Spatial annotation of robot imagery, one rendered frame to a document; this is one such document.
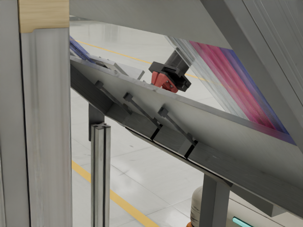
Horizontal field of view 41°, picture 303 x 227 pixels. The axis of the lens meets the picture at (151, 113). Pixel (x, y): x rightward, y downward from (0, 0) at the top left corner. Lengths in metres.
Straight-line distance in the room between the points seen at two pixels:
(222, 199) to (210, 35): 0.88
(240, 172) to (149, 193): 1.35
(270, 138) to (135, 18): 0.23
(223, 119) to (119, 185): 1.59
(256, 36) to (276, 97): 0.06
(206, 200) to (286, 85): 0.95
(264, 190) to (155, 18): 0.40
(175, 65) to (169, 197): 1.14
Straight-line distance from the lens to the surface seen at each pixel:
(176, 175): 2.25
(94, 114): 1.10
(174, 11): 0.37
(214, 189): 1.17
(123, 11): 0.45
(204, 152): 0.80
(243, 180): 0.74
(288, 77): 0.29
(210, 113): 0.59
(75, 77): 0.97
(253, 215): 1.45
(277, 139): 0.52
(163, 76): 0.99
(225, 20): 0.24
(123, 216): 1.89
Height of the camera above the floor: 1.02
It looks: 19 degrees down
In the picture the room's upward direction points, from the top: 3 degrees clockwise
